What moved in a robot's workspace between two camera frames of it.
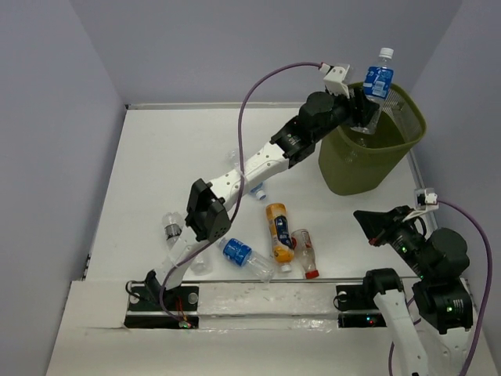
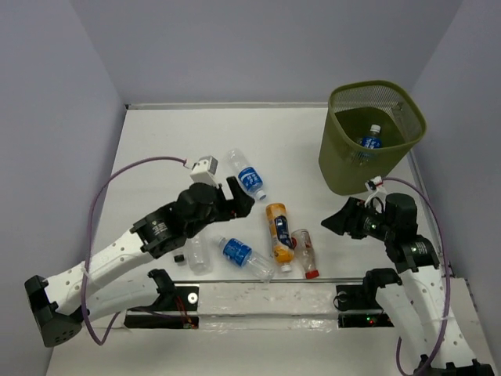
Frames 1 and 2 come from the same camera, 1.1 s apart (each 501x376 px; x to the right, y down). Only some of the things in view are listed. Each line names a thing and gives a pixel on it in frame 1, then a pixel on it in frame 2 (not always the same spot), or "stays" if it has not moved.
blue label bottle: (242, 254) stays
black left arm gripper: (363, 112) → (243, 203)
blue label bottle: (256, 189) stays
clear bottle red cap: (303, 244) stays
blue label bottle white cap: (377, 83) → (373, 139)
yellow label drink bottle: (281, 235) stays
